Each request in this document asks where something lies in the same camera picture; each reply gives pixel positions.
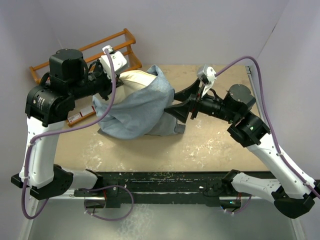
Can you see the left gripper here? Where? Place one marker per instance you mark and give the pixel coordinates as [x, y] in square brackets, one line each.
[108, 84]

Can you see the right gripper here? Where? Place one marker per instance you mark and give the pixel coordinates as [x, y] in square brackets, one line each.
[186, 94]

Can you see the cream pillow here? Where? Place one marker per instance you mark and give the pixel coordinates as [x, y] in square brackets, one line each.
[133, 81]

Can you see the grey striped pillowcase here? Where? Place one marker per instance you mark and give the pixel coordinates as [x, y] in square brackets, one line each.
[142, 112]

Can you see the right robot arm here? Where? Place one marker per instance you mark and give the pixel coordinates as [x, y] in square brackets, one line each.
[291, 191]

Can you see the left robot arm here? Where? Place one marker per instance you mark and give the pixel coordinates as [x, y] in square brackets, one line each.
[47, 108]

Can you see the flat red white box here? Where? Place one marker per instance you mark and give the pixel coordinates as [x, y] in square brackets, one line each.
[74, 118]

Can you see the wooden shelf rack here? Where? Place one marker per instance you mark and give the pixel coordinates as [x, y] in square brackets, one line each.
[122, 41]

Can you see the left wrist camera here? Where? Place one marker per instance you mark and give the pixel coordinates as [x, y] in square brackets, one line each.
[119, 61]

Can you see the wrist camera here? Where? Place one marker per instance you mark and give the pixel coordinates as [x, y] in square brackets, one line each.
[207, 75]
[119, 61]

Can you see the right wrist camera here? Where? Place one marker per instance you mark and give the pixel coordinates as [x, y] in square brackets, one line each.
[207, 75]

